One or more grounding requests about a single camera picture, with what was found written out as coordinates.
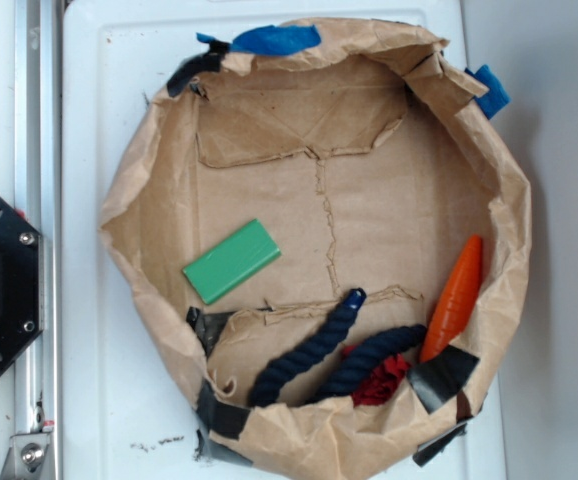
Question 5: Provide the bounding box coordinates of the aluminium extrusion rail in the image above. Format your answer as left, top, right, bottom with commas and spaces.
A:
14, 1, 66, 479

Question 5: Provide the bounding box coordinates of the brown paper bag bin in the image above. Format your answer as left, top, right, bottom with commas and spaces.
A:
100, 18, 531, 479

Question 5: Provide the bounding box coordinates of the blue tape strip right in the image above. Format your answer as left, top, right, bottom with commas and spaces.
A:
465, 64, 511, 120

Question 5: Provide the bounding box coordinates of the metal corner bracket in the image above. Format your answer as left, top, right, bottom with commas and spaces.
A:
0, 433, 54, 480

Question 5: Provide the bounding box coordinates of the blue tape strip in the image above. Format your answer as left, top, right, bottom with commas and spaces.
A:
465, 64, 511, 120
196, 25, 321, 56

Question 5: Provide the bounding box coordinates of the white plastic tray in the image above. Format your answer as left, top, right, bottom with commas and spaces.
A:
60, 0, 509, 480

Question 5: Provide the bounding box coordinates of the red fabric piece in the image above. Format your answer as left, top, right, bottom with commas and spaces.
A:
340, 344, 412, 407

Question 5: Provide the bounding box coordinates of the orange toy carrot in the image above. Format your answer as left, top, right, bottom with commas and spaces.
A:
419, 235, 483, 363

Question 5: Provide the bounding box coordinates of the green rectangular block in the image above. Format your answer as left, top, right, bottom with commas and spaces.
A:
182, 219, 281, 305

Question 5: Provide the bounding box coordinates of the dark blue rope toy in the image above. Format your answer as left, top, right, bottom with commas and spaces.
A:
248, 288, 427, 407

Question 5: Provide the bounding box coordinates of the blue tape strip top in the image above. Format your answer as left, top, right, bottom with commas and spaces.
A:
196, 25, 321, 56

